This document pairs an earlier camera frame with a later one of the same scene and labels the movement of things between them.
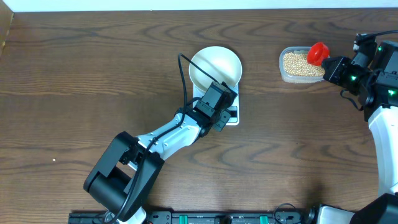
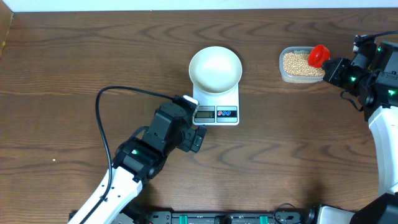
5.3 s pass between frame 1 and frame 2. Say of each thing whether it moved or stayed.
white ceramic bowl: stayed
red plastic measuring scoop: stayed
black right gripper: stayed
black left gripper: moved
